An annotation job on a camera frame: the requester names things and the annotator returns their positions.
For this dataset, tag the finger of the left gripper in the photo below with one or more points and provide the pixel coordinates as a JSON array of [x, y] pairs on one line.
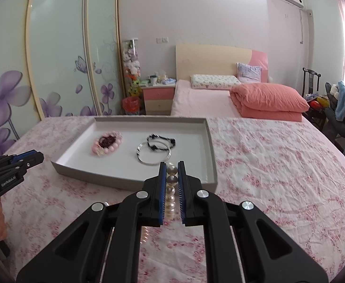
[[27, 166], [28, 157]]

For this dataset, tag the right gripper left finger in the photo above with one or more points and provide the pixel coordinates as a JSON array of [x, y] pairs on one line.
[[103, 243]]

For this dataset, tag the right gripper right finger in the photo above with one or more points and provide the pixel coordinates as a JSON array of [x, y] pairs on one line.
[[242, 244]]

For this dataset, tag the thin silver bangle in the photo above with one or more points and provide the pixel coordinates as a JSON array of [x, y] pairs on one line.
[[149, 157]]

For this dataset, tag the floral pink bedsheet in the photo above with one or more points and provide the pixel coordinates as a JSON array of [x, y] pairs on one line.
[[288, 170]]

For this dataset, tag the grey cardboard tray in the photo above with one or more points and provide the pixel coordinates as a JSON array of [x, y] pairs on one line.
[[188, 138]]

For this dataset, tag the red lined waste basket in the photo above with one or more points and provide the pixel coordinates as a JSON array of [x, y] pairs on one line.
[[131, 105]]

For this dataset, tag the glass sliding wardrobe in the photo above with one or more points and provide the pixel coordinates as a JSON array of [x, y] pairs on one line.
[[57, 58]]

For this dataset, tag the plush toy display tube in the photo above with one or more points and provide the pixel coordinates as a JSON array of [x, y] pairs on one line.
[[131, 67]]

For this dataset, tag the pink nightstand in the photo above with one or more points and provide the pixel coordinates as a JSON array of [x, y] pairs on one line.
[[158, 99]]

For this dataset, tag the folded coral quilt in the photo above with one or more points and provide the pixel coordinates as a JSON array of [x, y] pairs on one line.
[[267, 101]]

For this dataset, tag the dark wooden chair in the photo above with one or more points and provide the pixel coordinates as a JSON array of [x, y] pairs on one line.
[[310, 92]]

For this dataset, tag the bed with beige headboard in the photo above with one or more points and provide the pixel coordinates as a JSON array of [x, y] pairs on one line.
[[210, 60]]

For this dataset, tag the purple patterned pillow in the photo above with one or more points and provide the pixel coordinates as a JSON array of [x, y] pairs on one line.
[[248, 74]]

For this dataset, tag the floral white pillow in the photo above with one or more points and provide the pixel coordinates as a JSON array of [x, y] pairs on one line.
[[213, 82]]

